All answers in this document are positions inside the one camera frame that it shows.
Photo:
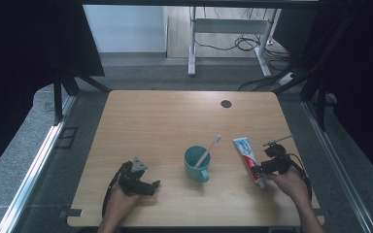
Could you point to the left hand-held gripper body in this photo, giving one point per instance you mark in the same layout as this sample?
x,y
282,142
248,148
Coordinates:
x,y
131,179

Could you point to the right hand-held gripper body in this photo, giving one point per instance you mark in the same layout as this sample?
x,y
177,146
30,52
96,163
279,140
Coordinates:
x,y
277,158

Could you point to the white toothpaste tube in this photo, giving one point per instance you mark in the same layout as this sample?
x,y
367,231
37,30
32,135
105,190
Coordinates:
x,y
245,152

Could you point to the teal cup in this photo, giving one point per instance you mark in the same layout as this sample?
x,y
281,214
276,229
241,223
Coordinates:
x,y
196,168

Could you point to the pink toothbrush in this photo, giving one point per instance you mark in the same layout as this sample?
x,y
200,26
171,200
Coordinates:
x,y
209,150

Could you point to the black metal stand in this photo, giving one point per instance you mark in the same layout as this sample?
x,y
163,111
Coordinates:
x,y
320,106
58,97

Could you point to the dark floor hatch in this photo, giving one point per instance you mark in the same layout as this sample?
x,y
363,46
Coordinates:
x,y
66,137

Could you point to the white power strip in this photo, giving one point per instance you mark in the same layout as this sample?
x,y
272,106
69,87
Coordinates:
x,y
287,78

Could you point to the black curtain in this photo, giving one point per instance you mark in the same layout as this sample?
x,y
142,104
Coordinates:
x,y
362,81
26,64

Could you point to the aluminium rail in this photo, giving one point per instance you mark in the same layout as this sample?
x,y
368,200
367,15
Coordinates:
x,y
340,168
35,168

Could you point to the black table bracket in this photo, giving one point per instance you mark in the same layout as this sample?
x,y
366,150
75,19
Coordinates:
x,y
73,212

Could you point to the white desk frame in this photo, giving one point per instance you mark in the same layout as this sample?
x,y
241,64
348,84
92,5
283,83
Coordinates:
x,y
192,48

